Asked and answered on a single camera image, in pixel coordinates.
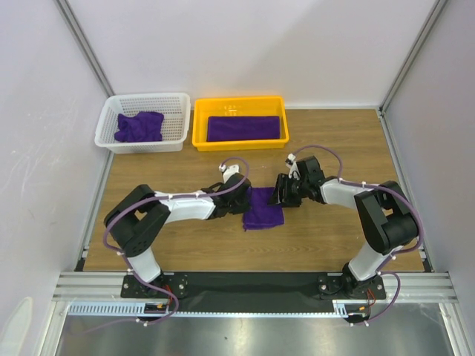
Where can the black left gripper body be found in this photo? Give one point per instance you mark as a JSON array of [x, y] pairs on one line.
[[238, 205]]

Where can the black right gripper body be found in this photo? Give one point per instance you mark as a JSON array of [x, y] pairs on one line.
[[286, 190]]

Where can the purple towel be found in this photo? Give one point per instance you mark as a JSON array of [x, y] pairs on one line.
[[143, 127], [243, 128], [261, 215]]

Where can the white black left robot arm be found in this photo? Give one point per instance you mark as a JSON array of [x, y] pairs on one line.
[[137, 220]]

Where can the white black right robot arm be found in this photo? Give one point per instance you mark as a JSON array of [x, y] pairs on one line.
[[388, 221]]

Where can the yellow plastic tray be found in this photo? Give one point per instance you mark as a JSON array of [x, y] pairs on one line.
[[238, 106]]

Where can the white perforated plastic basket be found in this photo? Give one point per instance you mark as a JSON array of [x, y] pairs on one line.
[[176, 108]]

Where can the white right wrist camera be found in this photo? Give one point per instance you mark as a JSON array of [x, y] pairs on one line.
[[293, 168]]

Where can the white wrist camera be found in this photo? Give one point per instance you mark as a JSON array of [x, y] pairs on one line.
[[293, 168], [228, 171]]

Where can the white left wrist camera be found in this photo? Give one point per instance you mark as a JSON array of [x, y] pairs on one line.
[[228, 171]]

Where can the white slotted cable duct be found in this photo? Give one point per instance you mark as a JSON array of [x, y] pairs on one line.
[[337, 309]]

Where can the aluminium frame rail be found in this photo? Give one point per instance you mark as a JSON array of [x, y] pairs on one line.
[[416, 287]]

